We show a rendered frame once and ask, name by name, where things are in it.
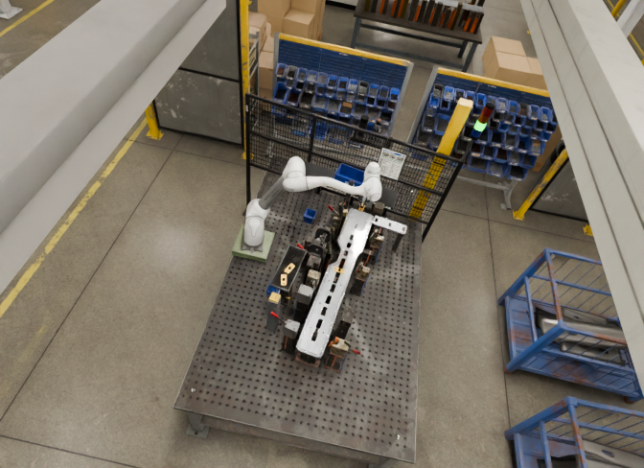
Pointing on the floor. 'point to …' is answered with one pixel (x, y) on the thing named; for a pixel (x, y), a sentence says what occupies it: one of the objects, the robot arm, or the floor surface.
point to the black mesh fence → (330, 155)
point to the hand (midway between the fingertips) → (362, 203)
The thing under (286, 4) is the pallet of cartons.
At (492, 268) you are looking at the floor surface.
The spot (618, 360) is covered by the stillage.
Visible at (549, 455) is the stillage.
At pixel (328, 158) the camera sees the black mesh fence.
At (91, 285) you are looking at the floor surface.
